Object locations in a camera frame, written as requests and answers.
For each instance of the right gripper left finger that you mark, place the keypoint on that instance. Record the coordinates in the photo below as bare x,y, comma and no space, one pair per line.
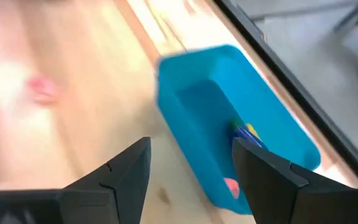
113,193

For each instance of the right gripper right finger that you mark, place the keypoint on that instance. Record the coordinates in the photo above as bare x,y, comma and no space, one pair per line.
278,193

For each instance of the salmon pink toy peach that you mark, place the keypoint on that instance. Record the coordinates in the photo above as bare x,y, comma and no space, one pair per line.
232,186

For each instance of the yellow toy pineapple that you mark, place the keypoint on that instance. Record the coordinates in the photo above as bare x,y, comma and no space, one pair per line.
253,129

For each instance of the purple toy eggplant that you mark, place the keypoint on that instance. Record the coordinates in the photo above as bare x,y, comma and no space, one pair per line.
244,132

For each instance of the small pink toy strawberry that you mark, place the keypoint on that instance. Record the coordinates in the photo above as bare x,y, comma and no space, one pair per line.
42,90

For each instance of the teal plastic container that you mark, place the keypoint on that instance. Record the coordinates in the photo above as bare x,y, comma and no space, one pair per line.
204,102

